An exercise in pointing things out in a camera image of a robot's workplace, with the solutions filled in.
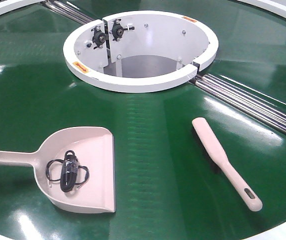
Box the pink plastic dustpan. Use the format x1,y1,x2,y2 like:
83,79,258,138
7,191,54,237
0,126,116,214

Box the pink hand brush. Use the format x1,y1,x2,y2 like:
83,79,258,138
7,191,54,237
191,117,263,212

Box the thin black cable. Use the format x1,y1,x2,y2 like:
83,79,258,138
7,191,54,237
45,158,90,189

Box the right steel conveyor rollers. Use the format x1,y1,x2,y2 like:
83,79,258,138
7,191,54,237
189,74,286,135

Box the top-left steel conveyor rollers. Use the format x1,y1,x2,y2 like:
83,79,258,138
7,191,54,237
41,0,96,25

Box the orange warning sticker front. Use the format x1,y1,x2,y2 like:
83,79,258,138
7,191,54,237
73,61,89,74

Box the orange warning sticker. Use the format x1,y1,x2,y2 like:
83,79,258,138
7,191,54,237
73,61,89,74
182,16,197,23

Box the orange warning sticker rear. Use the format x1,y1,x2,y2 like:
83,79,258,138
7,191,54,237
182,16,197,23

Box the white outer rim left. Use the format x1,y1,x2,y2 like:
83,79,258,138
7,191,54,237
0,0,42,15

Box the white rim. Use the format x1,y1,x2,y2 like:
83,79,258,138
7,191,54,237
240,0,286,19
0,0,42,15

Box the white outer rim right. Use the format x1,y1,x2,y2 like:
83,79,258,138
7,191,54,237
240,0,286,19

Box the white central ring housing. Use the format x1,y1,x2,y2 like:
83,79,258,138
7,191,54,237
63,10,219,93

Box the left black bearing mount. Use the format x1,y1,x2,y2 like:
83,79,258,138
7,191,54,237
91,25,106,49

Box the black bearing mount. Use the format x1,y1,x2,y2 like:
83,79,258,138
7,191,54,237
91,25,106,49
111,18,135,42

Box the right black bearing mount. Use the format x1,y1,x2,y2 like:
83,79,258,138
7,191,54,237
111,18,135,42

